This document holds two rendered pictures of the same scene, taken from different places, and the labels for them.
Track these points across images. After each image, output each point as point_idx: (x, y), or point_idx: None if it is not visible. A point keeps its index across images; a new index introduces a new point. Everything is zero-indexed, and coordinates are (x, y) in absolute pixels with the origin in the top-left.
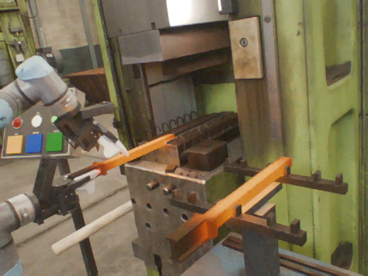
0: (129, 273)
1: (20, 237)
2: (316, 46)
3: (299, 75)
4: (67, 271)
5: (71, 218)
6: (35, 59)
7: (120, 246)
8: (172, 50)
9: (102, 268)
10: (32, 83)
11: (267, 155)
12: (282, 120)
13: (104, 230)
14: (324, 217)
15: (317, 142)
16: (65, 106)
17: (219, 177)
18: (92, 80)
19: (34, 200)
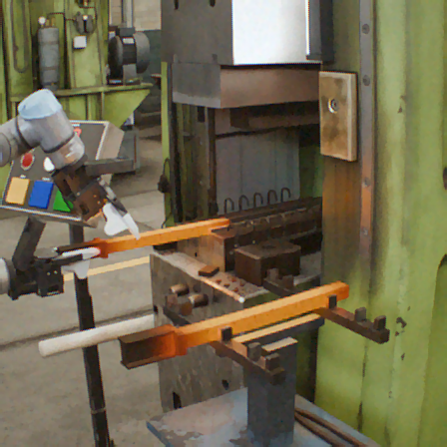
0: None
1: (17, 333)
2: (424, 133)
3: (398, 169)
4: (71, 397)
5: (96, 326)
6: (42, 95)
7: (158, 386)
8: (238, 95)
9: (122, 408)
10: (32, 124)
11: (349, 278)
12: (374, 229)
13: None
14: (412, 385)
15: (410, 272)
16: (66, 156)
17: (271, 297)
18: None
19: (10, 268)
